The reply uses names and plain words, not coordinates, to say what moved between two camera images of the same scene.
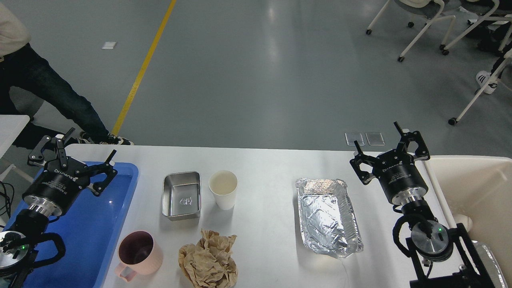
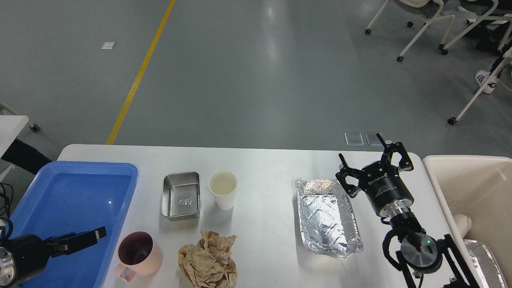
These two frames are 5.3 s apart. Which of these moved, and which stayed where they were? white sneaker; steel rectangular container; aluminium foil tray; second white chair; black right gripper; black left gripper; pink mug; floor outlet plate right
Moved: black right gripper; black left gripper
Stayed: white sneaker; second white chair; floor outlet plate right; pink mug; steel rectangular container; aluminium foil tray
